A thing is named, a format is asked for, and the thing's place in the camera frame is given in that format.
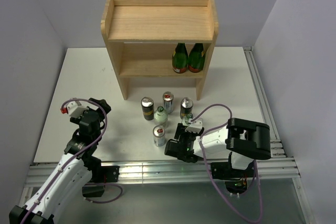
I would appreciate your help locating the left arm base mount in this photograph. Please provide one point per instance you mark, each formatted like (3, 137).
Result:
(97, 185)

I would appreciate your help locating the silver can rear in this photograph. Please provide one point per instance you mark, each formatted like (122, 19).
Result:
(168, 99)

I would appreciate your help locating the clear bottle left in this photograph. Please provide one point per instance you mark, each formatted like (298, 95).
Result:
(160, 116)

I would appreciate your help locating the green glass bottle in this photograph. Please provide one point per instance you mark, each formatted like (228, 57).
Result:
(180, 58)
(196, 58)

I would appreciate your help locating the green glass bottle right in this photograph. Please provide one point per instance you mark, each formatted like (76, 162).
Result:
(196, 58)

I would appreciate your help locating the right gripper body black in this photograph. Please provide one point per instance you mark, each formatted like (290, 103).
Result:
(184, 137)

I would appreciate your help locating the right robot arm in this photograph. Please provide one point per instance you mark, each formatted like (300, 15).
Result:
(246, 141)

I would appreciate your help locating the green glass bottle left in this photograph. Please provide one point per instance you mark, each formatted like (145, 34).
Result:
(180, 58)

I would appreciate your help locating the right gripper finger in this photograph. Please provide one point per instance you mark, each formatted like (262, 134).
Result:
(200, 130)
(179, 131)

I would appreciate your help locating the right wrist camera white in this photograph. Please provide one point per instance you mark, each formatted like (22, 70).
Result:
(194, 124)

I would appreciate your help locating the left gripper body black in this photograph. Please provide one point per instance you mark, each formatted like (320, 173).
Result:
(75, 119)

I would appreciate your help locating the clear bottle green cap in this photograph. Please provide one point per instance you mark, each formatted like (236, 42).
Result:
(186, 120)

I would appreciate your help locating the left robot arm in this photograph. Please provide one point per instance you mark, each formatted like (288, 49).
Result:
(76, 167)

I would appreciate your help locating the aluminium rail frame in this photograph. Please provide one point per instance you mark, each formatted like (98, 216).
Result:
(87, 71)

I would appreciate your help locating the silver can front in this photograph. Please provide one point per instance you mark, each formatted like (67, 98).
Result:
(159, 135)

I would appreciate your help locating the black can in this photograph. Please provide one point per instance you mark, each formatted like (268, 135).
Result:
(186, 106)
(147, 105)

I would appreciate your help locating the silver can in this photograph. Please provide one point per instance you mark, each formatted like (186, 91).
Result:
(159, 135)
(168, 99)

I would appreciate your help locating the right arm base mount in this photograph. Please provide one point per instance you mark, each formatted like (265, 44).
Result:
(235, 179)

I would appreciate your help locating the wooden two-tier shelf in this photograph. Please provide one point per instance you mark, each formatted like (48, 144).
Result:
(141, 35)

